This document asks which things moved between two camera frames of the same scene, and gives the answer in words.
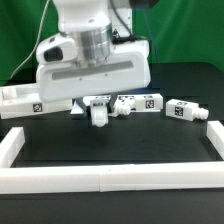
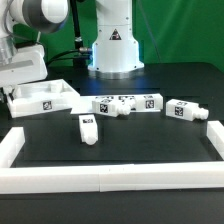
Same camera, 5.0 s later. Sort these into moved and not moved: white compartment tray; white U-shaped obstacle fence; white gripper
Moved: white gripper; white compartment tray
Not moved: white U-shaped obstacle fence
